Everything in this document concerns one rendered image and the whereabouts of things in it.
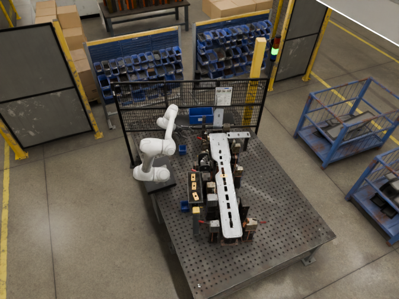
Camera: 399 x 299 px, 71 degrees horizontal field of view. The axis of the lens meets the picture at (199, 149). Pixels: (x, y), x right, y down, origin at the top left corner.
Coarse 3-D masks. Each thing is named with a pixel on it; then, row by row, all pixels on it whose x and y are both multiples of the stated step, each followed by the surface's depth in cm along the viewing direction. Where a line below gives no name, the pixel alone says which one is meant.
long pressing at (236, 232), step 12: (216, 144) 338; (228, 144) 339; (216, 156) 326; (228, 156) 326; (228, 168) 314; (216, 180) 302; (228, 180) 303; (228, 192) 293; (228, 216) 274; (228, 228) 266; (240, 228) 266
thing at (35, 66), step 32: (0, 32) 320; (32, 32) 334; (0, 64) 344; (32, 64) 358; (64, 64) 375; (0, 96) 372; (32, 96) 388; (64, 96) 408; (32, 128) 423; (64, 128) 448; (96, 128) 468
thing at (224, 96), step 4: (216, 88) 342; (220, 88) 343; (224, 88) 343; (228, 88) 344; (232, 88) 344; (216, 92) 346; (220, 92) 347; (224, 92) 347; (228, 92) 348; (232, 92) 348; (220, 96) 352; (224, 96) 352; (228, 96) 352; (216, 100) 356; (220, 100) 356; (224, 100) 357; (228, 100) 357; (220, 104) 362; (224, 104) 362; (228, 104) 362
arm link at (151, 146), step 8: (144, 144) 247; (152, 144) 247; (160, 144) 249; (144, 152) 254; (152, 152) 251; (160, 152) 252; (144, 160) 272; (152, 160) 270; (136, 168) 297; (144, 168) 285; (152, 168) 297; (136, 176) 297; (144, 176) 294; (152, 176) 300
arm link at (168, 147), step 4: (164, 140) 255; (168, 140) 258; (172, 140) 262; (164, 144) 250; (168, 144) 251; (172, 144) 253; (164, 148) 250; (168, 148) 249; (172, 148) 250; (164, 152) 253; (168, 152) 249; (172, 152) 251
